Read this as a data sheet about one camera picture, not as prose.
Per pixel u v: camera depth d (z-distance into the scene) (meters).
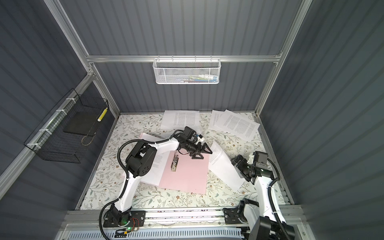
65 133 0.72
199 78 0.93
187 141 0.85
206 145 0.87
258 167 0.62
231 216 0.73
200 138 0.94
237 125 1.12
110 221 0.72
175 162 0.92
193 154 0.91
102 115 0.82
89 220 0.76
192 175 0.89
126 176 0.59
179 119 1.16
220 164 0.95
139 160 0.59
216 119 1.16
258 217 0.42
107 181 0.86
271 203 0.45
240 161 0.76
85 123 0.77
